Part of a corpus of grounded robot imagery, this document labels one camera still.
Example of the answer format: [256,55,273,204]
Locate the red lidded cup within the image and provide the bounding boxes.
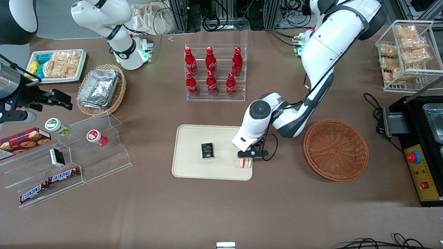
[86,129,109,147]

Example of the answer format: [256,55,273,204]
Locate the red cola bottle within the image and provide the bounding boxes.
[232,47,243,77]
[184,47,198,77]
[186,72,200,98]
[206,47,218,75]
[206,71,219,97]
[226,72,237,98]

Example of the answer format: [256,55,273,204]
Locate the steel pan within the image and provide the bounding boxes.
[422,103,443,144]

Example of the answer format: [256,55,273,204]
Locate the black appliance housing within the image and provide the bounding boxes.
[382,95,443,208]

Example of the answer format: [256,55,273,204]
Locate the small black printed box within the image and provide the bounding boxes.
[201,143,215,160]

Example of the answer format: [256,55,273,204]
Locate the clear cracker bag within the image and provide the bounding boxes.
[390,68,408,85]
[400,36,427,51]
[401,48,432,66]
[379,57,401,71]
[379,44,399,58]
[396,26,416,38]

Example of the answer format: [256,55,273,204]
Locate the white wire basket rack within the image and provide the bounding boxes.
[376,20,443,93]

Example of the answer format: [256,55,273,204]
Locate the brown round wicker basket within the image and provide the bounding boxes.
[303,119,369,182]

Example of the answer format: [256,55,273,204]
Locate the white rectangular snack tray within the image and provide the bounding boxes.
[26,49,87,85]

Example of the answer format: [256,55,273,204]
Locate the cream plastic tray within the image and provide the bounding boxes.
[172,124,253,181]

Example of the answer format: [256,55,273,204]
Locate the light oval wicker basket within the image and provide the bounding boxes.
[76,64,127,117]

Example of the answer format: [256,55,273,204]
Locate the Snickers chocolate bar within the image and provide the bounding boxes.
[19,182,51,205]
[48,167,81,184]

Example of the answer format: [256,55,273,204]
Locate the black floor cables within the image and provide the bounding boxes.
[334,233,435,249]

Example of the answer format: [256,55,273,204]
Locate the yellow control panel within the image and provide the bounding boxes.
[404,144,442,202]

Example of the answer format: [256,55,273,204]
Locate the clear rice cracker packs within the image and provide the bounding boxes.
[43,50,82,79]

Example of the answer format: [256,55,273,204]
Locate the stacked aluminium foil trays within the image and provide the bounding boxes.
[76,69,120,110]

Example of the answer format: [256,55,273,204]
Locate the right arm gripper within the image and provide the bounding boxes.
[0,78,73,115]

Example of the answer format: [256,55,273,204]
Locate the black power cable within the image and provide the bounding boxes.
[363,92,385,135]

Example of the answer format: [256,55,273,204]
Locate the green lidded cup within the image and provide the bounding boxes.
[45,118,72,136]

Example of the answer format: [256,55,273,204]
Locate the clear acrylic bottle rack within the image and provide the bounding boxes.
[184,44,247,102]

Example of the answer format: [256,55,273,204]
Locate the red cookie box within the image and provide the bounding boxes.
[0,127,52,160]

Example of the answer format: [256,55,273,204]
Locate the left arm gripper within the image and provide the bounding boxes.
[232,125,266,153]

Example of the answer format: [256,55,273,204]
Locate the black white small box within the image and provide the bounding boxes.
[49,148,66,167]

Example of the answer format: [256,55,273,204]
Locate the clear acrylic stepped shelf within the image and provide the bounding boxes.
[0,111,133,209]

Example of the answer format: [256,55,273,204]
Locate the white cloth bag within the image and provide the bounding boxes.
[131,0,178,35]

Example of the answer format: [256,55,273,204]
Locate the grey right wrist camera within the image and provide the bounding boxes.
[0,110,37,124]

